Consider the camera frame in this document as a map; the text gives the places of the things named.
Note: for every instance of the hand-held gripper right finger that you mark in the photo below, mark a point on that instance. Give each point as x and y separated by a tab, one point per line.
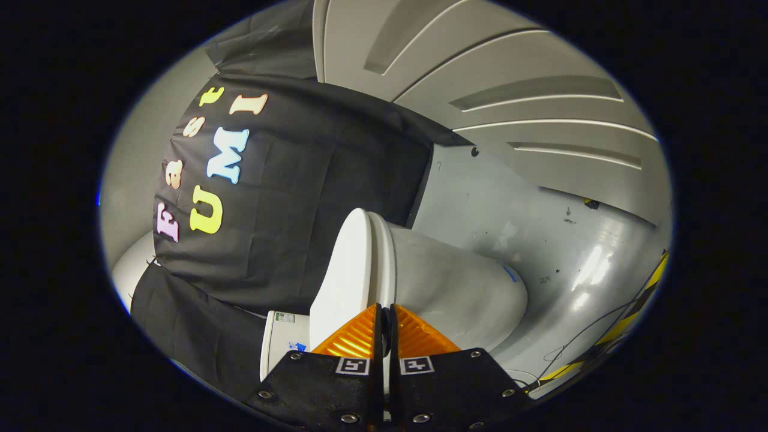
396	390

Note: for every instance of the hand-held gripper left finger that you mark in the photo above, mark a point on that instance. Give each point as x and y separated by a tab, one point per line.
377	390

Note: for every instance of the white toilet lid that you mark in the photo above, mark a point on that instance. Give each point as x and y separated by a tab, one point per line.
345	270

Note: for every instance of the white toilet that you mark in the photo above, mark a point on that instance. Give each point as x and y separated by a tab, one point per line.
456	288

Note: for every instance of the black backdrop cloth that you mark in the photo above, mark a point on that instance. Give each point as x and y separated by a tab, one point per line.
300	198

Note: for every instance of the yellow black hazard tape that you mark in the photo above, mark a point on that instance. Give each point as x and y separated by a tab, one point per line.
630	315

